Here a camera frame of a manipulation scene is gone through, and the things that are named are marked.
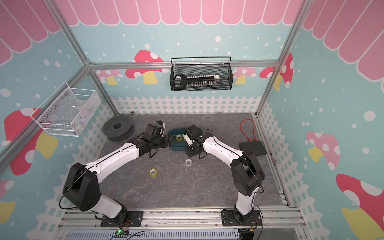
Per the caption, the teal plastic storage box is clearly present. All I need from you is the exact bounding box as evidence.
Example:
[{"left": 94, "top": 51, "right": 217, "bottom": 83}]
[{"left": 169, "top": 128, "right": 187, "bottom": 152}]

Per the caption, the yellow tape roll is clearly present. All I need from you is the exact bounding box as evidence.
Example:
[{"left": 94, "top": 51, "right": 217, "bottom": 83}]
[
  {"left": 149, "top": 168, "right": 158, "bottom": 178},
  {"left": 176, "top": 135, "right": 183, "bottom": 142}
]

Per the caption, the white transparent tape roll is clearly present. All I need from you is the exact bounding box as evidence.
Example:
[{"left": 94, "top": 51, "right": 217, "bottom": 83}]
[{"left": 185, "top": 159, "right": 193, "bottom": 167}]

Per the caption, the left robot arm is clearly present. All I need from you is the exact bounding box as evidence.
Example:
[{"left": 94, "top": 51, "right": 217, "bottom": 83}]
[{"left": 63, "top": 135, "right": 173, "bottom": 224}]

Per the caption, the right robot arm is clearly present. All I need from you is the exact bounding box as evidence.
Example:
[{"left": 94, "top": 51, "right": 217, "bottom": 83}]
[{"left": 183, "top": 131, "right": 265, "bottom": 220}]

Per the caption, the black flat box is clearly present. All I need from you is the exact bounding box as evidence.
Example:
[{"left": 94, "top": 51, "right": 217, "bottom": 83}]
[{"left": 239, "top": 141, "right": 267, "bottom": 156}]

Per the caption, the black socket wrench set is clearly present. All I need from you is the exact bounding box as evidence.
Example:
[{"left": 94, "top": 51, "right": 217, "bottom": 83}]
[{"left": 173, "top": 74, "right": 220, "bottom": 91}]

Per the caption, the green circuit board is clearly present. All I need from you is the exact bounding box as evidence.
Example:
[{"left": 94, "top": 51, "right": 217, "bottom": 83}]
[{"left": 114, "top": 230, "right": 128, "bottom": 238}]

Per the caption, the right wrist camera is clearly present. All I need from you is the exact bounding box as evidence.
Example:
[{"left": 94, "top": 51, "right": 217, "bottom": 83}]
[{"left": 183, "top": 125, "right": 203, "bottom": 145}]

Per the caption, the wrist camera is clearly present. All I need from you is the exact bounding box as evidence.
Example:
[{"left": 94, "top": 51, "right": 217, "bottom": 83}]
[
  {"left": 144, "top": 121, "right": 166, "bottom": 140},
  {"left": 183, "top": 125, "right": 203, "bottom": 145}
]

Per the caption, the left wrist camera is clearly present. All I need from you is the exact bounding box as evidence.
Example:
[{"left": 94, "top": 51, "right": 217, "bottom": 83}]
[{"left": 144, "top": 121, "right": 166, "bottom": 140}]

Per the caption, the black wire mesh basket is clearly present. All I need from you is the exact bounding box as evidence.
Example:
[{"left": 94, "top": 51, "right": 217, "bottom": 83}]
[{"left": 170, "top": 57, "right": 234, "bottom": 92}]

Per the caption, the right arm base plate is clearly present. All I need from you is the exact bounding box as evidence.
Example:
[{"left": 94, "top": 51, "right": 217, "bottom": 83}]
[{"left": 221, "top": 209, "right": 263, "bottom": 227}]

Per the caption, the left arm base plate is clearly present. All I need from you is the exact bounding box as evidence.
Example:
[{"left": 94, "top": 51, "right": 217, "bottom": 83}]
[{"left": 100, "top": 210, "right": 144, "bottom": 228}]

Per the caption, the white wire mesh basket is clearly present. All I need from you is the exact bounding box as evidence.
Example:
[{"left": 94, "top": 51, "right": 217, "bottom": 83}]
[{"left": 30, "top": 82, "right": 102, "bottom": 137}]

